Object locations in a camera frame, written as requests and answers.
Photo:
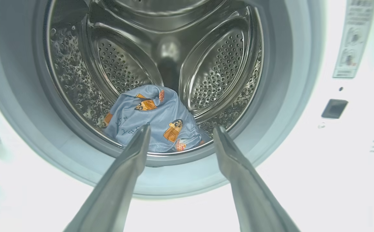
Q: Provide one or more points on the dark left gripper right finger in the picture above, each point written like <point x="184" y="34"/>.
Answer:
<point x="248" y="193"/>

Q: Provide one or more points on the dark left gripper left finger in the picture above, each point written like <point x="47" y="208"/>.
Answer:
<point x="116" y="187"/>

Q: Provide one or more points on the blue cartoon print garment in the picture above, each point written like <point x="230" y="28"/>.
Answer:
<point x="161" y="109"/>

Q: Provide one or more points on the white front-load washing machine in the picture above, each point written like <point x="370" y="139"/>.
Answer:
<point x="303" y="161"/>

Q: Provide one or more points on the black door latch slot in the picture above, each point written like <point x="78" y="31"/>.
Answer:
<point x="334" y="109"/>

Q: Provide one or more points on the stainless steel washing machine drum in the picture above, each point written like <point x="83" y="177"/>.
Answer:
<point x="216" y="71"/>

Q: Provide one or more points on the grey warning label sticker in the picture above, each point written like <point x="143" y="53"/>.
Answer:
<point x="354" y="38"/>

